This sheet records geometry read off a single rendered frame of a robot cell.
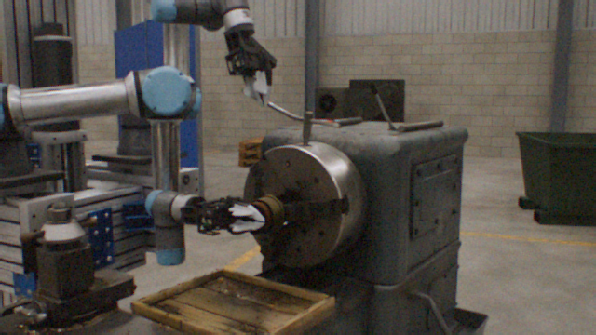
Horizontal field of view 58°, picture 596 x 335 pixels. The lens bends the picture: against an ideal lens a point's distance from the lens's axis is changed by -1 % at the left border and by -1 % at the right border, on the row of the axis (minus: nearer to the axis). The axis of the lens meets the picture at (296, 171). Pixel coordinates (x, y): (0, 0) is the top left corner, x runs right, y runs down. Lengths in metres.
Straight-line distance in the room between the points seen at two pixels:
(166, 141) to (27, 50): 0.53
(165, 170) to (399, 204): 0.63
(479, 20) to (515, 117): 2.00
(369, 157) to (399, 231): 0.21
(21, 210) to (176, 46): 0.78
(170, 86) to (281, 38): 10.98
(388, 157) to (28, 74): 1.07
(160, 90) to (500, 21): 10.33
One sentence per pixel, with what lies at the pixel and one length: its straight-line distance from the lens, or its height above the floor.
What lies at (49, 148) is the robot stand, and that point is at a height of 1.21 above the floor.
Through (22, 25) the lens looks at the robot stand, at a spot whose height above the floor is 1.56.
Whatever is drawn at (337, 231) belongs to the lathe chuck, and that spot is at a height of 1.04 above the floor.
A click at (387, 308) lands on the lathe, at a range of 1.52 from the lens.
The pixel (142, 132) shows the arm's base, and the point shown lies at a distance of 1.85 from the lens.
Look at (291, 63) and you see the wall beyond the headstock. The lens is 12.18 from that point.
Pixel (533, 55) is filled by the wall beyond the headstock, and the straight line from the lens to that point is 11.34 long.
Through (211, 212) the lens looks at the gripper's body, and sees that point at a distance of 1.27.
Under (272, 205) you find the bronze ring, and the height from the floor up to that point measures 1.11.
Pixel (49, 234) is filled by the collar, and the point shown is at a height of 1.14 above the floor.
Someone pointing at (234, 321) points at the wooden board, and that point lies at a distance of 1.23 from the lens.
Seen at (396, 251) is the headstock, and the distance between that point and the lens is 1.47.
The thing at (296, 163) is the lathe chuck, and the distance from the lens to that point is 1.36.
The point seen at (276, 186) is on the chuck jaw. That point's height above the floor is 1.14.
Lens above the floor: 1.39
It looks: 9 degrees down
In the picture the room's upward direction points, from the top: straight up
